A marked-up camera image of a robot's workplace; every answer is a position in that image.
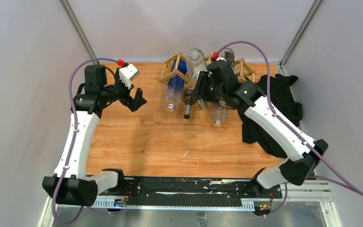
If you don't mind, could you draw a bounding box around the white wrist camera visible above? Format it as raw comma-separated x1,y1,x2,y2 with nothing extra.
119,64,139,90
211,52,225,62

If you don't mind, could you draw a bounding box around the blue square glass bottle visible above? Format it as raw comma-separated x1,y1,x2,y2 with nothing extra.
165,60,187,112

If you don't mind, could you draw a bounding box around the dark green cloth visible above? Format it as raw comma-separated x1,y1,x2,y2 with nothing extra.
238,74,303,158

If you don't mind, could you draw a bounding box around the dark labelled clear bottle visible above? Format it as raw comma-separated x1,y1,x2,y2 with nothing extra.
220,48,235,72

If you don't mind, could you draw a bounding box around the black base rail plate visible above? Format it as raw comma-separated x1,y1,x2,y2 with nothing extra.
94,176,283,208

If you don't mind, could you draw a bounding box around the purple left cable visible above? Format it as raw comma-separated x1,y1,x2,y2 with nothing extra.
51,57,125,225

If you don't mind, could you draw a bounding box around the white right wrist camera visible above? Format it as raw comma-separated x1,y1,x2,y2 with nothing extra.
211,52,225,62

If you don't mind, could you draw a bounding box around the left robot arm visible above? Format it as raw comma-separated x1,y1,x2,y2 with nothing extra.
42,63,147,207

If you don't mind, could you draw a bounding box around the purple cable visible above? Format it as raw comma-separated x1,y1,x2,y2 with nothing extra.
51,57,125,225
216,40,363,197

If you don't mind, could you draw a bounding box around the olive wine bottle silver neck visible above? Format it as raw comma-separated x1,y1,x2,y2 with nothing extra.
182,89,197,119

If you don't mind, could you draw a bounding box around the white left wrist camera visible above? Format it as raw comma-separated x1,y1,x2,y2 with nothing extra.
119,64,139,90

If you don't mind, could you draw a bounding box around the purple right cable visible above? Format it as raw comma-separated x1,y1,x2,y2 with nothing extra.
216,40,363,197

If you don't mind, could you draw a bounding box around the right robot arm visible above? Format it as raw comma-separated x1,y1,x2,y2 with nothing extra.
194,59,328,198

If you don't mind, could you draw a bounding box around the wooden wine rack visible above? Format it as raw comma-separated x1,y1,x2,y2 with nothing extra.
158,52,257,92

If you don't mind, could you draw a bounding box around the clear glass bottle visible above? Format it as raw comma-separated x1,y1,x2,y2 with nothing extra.
186,48,208,110

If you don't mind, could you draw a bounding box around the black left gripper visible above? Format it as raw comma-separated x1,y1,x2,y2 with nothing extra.
101,68,147,111

